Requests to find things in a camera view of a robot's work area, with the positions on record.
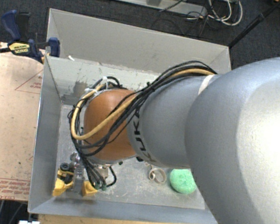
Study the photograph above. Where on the yellow and black toy vehicle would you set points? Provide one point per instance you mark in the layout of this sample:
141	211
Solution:
61	187

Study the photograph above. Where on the brown cardboard board red print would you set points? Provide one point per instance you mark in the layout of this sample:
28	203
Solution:
11	119

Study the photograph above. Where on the green sponge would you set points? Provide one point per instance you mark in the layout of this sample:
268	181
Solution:
183	181

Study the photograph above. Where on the grey metal bin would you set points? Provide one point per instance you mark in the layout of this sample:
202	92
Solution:
129	46

